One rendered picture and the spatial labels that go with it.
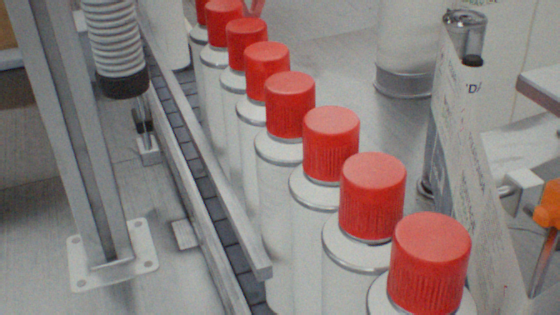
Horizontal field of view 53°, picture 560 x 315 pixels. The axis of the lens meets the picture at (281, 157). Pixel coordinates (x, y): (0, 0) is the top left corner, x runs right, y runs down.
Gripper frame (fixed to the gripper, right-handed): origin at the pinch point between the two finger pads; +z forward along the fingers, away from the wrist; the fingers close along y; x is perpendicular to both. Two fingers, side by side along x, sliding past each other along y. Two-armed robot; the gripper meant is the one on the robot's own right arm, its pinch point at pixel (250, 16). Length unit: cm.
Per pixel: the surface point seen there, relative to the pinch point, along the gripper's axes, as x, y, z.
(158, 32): 7.9, 18.8, 7.5
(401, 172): 5.2, -39.6, -6.9
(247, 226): 9.9, -27.0, 5.5
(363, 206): 7.4, -40.0, -5.7
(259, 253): 10.0, -30.2, 5.5
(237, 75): 7.3, -19.0, -3.1
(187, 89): 6.1, 12.3, 13.9
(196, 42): 8.3, -8.8, -2.0
